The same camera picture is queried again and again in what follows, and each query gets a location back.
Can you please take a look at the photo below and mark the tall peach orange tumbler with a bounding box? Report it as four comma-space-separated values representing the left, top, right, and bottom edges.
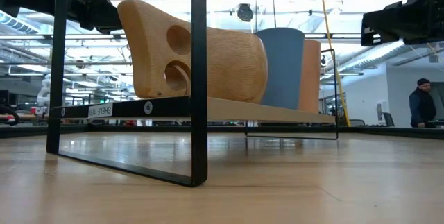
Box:
298, 39, 322, 114

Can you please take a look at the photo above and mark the wooden bowl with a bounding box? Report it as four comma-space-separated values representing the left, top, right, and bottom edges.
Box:
117, 0, 268, 104

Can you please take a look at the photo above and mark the blue plastic cup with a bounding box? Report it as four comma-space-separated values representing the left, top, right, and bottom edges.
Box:
255, 27, 305, 111

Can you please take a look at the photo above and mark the white shelf label sticker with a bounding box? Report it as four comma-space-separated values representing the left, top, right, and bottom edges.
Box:
87, 102, 114, 119

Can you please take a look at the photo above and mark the person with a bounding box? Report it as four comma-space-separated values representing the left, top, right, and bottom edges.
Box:
408, 78, 438, 129

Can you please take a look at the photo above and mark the yellow cable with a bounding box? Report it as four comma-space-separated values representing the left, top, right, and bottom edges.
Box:
318, 0, 351, 127

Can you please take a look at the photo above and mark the wooden shelf black metal frame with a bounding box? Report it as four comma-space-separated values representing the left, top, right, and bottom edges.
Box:
46, 0, 339, 188

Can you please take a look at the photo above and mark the black metal table frame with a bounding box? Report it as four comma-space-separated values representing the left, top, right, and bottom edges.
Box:
0, 123, 444, 140

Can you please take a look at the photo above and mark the black ceiling cord reel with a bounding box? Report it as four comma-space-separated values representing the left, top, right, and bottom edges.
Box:
237, 3, 255, 24

